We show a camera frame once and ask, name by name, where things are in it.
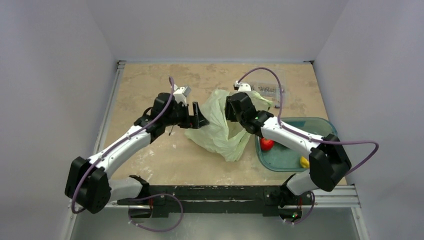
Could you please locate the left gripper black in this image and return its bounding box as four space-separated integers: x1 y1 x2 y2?
163 101 208 129

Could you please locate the light green plastic bag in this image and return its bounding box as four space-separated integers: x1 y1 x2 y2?
184 88 275 163

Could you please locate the red fake fruit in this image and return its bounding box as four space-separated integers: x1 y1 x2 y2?
259 138 275 152

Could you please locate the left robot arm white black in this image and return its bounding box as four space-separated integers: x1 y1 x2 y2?
65 92 210 214

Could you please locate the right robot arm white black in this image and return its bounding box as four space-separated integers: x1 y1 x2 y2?
225 92 352 204

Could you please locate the yellow fake lemon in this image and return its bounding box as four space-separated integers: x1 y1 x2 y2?
299 156 310 169

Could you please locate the grey metal tool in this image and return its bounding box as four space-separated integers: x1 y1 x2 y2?
168 125 174 136

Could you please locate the clear screw organizer box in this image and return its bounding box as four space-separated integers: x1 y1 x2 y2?
243 67 287 109

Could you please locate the teal plastic container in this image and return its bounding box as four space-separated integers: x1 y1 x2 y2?
254 117 338 172

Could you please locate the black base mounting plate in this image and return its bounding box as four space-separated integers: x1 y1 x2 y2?
117 185 313 218

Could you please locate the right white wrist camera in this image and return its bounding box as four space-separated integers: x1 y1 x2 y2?
233 80 252 93

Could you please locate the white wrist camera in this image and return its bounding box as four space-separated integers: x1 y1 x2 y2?
233 80 252 93
173 84 192 106

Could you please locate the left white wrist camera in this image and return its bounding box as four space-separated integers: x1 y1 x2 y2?
173 84 192 106

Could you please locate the aluminium frame rail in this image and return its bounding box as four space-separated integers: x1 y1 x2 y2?
67 60 361 210

